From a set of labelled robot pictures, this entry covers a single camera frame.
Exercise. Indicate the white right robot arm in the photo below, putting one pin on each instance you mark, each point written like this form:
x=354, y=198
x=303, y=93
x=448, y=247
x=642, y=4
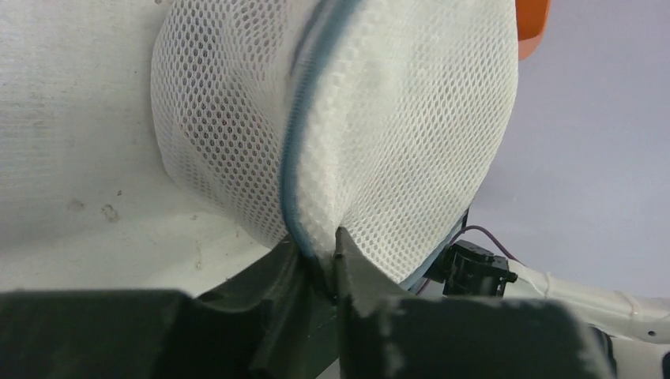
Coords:
x=633, y=330

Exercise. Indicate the orange plastic bin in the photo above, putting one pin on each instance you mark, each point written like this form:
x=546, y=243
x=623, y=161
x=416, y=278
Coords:
x=532, y=18

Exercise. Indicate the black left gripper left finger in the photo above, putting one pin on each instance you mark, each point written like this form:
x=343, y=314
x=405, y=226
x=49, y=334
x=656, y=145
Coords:
x=264, y=322

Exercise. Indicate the white mesh cylindrical laundry bag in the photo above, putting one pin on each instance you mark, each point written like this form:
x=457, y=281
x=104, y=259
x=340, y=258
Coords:
x=300, y=117

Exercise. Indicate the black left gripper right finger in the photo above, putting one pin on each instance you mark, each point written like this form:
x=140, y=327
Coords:
x=385, y=331

